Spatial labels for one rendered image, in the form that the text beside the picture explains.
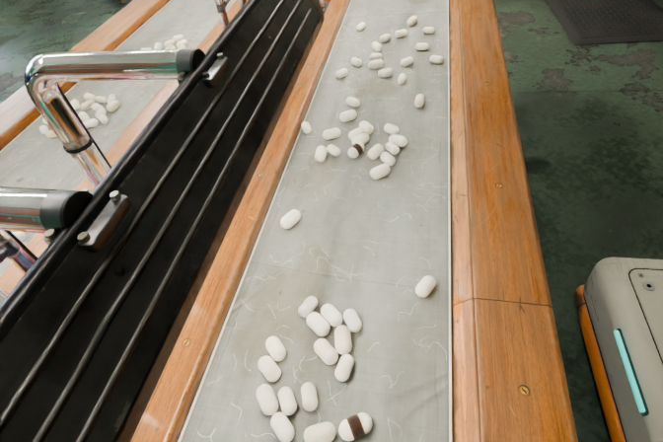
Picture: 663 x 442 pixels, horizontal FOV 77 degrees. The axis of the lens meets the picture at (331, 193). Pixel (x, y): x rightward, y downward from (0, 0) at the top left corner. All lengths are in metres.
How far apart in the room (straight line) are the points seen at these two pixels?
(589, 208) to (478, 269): 1.27
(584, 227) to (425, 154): 1.06
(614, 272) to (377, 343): 0.85
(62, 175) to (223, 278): 0.50
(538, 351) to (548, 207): 1.27
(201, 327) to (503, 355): 0.37
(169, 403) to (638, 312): 1.04
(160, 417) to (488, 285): 0.42
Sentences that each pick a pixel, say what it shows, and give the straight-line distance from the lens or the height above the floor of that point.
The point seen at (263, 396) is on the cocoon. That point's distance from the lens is 0.54.
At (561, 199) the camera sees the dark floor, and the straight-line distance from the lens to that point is 1.84.
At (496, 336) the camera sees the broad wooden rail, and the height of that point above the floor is 0.77.
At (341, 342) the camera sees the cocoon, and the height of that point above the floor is 0.76.
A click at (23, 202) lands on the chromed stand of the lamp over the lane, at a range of 0.26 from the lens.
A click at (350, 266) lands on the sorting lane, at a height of 0.74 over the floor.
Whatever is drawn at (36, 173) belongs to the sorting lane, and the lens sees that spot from 1.07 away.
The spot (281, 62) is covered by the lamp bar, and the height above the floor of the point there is 1.07.
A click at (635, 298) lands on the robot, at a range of 1.27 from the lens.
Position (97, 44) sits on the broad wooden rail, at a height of 0.76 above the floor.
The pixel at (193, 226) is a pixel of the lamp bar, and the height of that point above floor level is 1.07.
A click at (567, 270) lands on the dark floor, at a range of 1.62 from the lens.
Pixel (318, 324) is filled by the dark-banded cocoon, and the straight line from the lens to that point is 0.56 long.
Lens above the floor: 1.25
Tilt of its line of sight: 45 degrees down
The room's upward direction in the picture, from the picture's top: 9 degrees counter-clockwise
